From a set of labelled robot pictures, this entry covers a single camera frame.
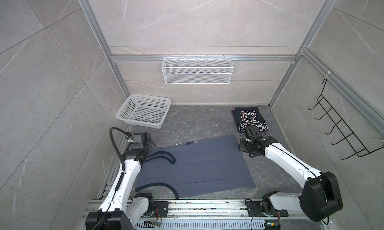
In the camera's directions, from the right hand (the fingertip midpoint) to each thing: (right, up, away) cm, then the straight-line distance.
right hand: (242, 145), depth 87 cm
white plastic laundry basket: (-63, +21, +20) cm, 69 cm away
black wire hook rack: (+38, +4, -28) cm, 48 cm away
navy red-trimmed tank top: (+12, +16, +20) cm, 28 cm away
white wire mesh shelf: (-27, +49, +13) cm, 57 cm away
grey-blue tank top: (-26, -13, +1) cm, 28 cm away
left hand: (-55, +3, -4) cm, 55 cm away
